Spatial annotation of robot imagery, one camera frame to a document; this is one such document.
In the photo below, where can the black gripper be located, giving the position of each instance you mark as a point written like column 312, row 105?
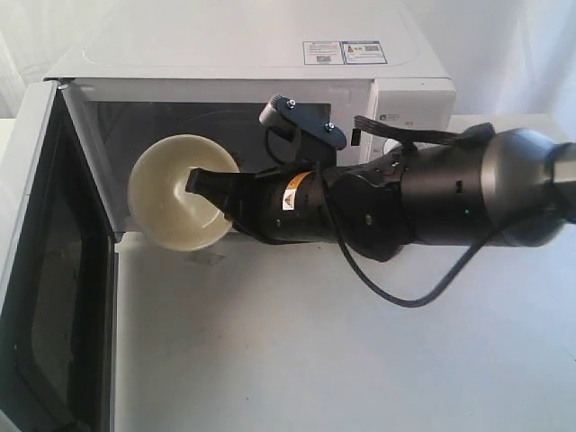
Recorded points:
column 278, row 208

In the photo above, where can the clear tape patch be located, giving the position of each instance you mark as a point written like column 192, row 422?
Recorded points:
column 204, row 258

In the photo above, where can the glass turntable plate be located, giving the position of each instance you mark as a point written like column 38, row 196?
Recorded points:
column 236, row 127

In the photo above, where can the white microwave door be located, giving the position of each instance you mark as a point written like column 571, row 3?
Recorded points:
column 58, row 276

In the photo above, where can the white microwave oven body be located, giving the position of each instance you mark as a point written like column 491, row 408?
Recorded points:
column 129, row 81

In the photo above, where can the upper white control knob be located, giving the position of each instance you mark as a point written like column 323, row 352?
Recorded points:
column 390, row 145

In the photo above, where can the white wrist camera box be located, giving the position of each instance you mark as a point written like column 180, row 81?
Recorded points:
column 317, row 140

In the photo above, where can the cream yellow bowl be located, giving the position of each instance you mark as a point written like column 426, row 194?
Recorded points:
column 159, row 204

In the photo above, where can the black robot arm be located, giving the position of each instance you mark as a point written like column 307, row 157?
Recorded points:
column 514, row 188

